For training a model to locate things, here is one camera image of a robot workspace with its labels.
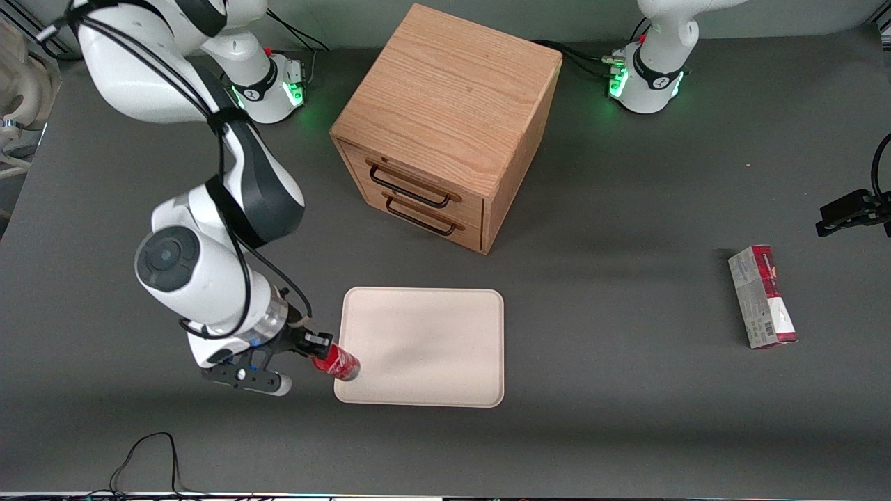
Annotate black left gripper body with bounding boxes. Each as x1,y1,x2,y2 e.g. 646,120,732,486
863,192,891,237

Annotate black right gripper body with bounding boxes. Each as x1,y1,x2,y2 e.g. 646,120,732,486
268,324,315,360

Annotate red coke bottle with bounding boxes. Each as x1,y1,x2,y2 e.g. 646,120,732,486
311,342,362,383

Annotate beige plastic tray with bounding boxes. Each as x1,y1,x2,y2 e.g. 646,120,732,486
333,286,505,408

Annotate red grey carton box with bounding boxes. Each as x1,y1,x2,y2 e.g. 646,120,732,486
727,244,799,350

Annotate wooden drawer cabinet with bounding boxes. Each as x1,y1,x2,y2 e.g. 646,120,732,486
329,3,564,255

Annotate beige round stand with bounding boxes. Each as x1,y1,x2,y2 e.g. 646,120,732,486
0,17,63,178

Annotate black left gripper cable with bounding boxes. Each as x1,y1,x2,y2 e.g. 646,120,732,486
870,132,891,204

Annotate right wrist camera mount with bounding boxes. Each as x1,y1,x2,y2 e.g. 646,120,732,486
200,345,293,397

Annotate short black drawer handle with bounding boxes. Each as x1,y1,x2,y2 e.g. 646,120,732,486
382,193,466,237

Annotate thin black looped cable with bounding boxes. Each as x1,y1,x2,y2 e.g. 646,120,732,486
0,431,230,500

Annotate long black drawer handle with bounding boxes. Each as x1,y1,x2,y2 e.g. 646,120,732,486
366,159,462,209

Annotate black right arm base cable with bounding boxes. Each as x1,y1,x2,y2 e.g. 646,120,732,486
265,8,332,88

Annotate black arm base cable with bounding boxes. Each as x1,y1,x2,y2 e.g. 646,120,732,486
265,8,332,88
532,39,627,81

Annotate black left arm base cable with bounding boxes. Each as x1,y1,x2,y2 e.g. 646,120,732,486
532,39,627,81

